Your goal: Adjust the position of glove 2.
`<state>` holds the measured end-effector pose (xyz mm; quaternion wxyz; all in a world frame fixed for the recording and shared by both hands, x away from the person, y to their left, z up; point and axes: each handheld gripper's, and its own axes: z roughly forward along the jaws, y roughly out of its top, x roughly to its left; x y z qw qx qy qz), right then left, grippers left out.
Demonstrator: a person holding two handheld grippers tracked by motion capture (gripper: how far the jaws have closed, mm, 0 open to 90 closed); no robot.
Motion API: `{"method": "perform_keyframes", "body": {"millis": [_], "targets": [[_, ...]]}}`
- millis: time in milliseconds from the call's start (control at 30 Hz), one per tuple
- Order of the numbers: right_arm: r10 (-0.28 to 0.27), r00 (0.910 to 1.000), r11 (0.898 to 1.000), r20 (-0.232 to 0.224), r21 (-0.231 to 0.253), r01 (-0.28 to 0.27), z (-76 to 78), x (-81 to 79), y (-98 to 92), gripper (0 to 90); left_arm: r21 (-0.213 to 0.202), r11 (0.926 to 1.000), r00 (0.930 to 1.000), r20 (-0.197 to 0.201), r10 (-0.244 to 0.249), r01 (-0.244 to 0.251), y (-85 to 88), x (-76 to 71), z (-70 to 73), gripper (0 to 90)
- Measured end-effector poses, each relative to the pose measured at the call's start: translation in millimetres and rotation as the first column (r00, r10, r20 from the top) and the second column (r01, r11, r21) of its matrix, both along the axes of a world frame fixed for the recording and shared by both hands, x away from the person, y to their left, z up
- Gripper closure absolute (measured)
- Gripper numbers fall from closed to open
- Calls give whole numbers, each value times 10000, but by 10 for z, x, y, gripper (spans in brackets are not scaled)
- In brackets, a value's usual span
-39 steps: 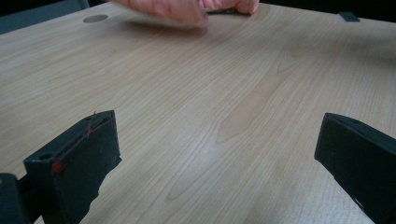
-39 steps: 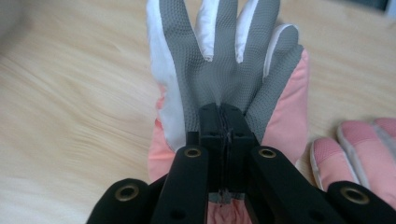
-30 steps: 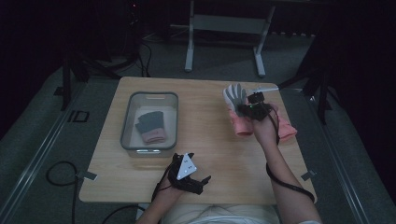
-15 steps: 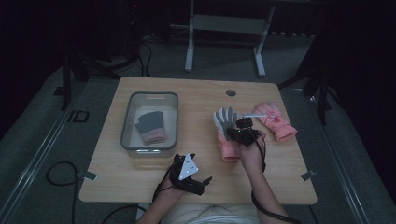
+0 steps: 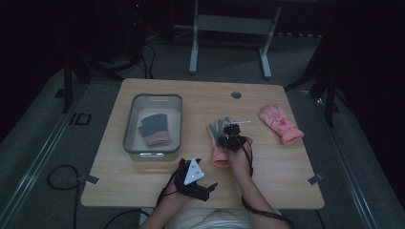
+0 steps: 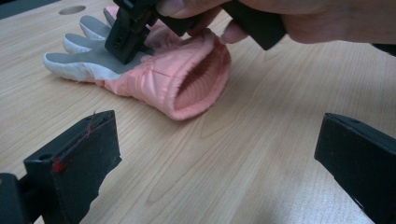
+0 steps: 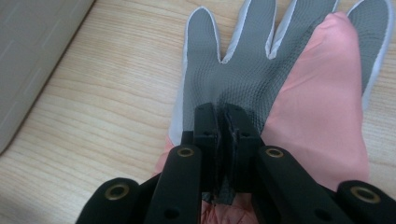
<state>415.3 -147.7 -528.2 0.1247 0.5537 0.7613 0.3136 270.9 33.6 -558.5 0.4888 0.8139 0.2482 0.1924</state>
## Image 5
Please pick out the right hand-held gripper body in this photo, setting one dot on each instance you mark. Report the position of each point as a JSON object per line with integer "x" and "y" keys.
{"x": 234, "y": 143}

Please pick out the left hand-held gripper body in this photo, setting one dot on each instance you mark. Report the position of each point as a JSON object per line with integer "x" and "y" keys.
{"x": 193, "y": 173}

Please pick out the pink glove with grey palm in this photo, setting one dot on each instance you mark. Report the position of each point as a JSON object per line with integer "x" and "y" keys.
{"x": 219, "y": 157}

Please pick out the clear grey-rimmed plastic bin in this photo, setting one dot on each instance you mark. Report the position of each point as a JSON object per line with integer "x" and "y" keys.
{"x": 153, "y": 127}

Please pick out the grey knit glove pink cuff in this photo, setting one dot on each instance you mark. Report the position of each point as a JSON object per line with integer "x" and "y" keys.
{"x": 144, "y": 131}
{"x": 156, "y": 124}

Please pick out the person's right hand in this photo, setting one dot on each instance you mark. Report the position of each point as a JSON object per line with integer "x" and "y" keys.
{"x": 238, "y": 160}

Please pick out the person's left hand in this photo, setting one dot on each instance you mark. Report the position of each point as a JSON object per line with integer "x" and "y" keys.
{"x": 173, "y": 198}

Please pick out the person's light clothing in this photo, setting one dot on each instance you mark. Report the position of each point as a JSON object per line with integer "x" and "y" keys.
{"x": 207, "y": 221}

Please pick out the pink glove with printed patch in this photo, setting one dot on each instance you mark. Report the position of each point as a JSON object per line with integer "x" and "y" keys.
{"x": 280, "y": 122}

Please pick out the black tripod stand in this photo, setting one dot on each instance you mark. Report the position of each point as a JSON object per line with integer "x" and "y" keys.
{"x": 95, "y": 66}
{"x": 324, "y": 79}

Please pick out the white metal stand frame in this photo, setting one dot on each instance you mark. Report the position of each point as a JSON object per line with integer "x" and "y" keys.
{"x": 234, "y": 24}

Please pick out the metal floor rail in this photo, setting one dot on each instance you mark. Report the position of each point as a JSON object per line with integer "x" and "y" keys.
{"x": 356, "y": 191}
{"x": 38, "y": 159}

